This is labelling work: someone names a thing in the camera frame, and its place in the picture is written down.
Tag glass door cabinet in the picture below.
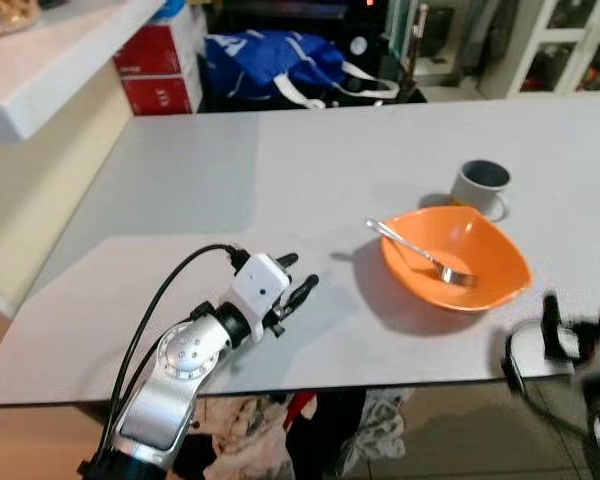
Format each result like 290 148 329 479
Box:
420 0 600 99

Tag orange plastic bowl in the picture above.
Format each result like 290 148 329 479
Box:
380 206 533 313

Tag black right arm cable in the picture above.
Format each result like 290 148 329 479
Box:
502 318 600 446

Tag blue bag white straps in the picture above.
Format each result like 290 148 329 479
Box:
202 30 401 109

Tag black bag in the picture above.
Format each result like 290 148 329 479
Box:
280 390 371 480

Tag large red white box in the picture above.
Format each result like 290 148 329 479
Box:
113 5 206 79

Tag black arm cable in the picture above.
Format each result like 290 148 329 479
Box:
502 318 600 446
85 243 251 471

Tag white wall shelf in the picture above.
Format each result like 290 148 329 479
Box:
0 0 166 141

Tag brown snack pile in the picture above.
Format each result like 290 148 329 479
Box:
0 0 41 39

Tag red fabric item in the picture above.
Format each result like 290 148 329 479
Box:
280 392 316 421

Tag small red white box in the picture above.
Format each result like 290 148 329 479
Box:
122 72 203 116

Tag blue plastic item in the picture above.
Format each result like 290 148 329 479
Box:
148 0 189 23

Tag white printed cloth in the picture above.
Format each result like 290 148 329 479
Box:
335 390 413 476

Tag grey mug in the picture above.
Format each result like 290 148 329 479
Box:
450 160 512 223

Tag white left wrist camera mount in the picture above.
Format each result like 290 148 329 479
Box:
227 253 292 319

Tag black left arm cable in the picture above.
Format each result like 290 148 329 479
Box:
85 243 251 471

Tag beige crumpled cloth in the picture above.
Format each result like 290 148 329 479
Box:
195 398 291 480

